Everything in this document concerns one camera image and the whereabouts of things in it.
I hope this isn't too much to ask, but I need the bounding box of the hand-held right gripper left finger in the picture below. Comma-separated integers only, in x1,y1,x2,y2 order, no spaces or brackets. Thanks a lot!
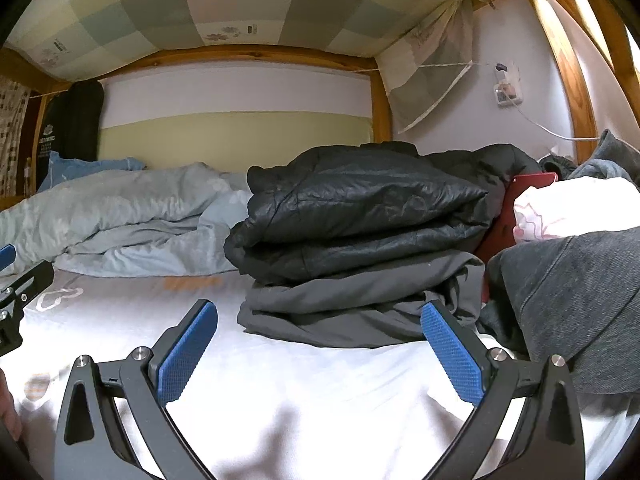
54,299,219,480

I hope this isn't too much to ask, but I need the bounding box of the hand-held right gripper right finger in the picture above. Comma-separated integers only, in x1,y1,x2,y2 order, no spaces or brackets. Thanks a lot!
420,300,586,480

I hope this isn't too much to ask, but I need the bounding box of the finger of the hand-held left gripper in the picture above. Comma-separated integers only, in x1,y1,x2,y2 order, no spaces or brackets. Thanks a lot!
0,244,55,356

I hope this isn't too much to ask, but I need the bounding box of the black shiny puffer jacket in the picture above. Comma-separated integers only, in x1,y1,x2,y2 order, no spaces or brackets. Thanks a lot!
223,141,493,286

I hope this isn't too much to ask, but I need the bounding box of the person's left hand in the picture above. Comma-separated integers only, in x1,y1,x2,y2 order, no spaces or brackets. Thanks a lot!
0,367,23,443

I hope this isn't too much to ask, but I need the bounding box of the dark grey folded garment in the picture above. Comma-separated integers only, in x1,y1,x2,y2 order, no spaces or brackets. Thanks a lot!
236,251,486,350

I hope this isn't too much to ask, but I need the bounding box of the light blue duvet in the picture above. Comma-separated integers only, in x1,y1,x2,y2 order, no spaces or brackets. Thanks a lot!
0,161,256,278

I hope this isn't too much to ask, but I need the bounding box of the blue pillow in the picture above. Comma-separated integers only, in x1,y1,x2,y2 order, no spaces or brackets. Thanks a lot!
37,152,147,193

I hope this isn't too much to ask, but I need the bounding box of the white bed sheet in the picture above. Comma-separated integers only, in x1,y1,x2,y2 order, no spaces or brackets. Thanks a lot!
0,265,640,480

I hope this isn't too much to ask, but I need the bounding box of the grey hooded sweatshirt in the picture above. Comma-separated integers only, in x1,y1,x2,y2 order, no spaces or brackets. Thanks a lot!
477,225,640,396

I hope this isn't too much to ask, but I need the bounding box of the red laptop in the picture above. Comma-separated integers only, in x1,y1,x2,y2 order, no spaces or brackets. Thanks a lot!
472,171,558,306

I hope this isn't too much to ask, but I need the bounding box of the brown patterned curtain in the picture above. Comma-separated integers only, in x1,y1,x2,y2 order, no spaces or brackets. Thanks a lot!
0,75,31,198

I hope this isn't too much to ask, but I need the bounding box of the black hanging printed shirt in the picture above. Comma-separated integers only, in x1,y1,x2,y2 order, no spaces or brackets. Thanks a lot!
32,80,105,163

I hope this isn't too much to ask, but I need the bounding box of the white pink patterned cloth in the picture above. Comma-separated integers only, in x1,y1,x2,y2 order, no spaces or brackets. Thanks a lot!
512,177,640,246

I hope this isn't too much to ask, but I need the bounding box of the black thick matte coat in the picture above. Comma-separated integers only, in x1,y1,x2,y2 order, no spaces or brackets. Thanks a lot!
415,142,543,196

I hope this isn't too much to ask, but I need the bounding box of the small dark grey cloth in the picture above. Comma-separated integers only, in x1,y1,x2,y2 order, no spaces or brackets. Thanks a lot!
537,154,578,180

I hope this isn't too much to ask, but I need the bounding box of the grey fleece garment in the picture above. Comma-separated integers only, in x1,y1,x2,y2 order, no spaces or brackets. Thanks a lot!
567,129,640,181

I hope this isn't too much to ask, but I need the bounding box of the checked tied curtain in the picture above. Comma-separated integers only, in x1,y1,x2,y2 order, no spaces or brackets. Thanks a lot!
375,0,488,133

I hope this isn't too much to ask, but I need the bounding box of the checked upper bunk mattress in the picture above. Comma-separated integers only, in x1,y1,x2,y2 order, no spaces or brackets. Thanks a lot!
2,0,488,83

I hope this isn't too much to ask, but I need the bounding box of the white charging cable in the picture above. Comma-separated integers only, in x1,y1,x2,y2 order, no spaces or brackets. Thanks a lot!
515,105,640,143

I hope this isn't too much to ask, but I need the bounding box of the white wall socket with chargers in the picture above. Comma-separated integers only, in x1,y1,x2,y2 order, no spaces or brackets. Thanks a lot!
492,62,523,108

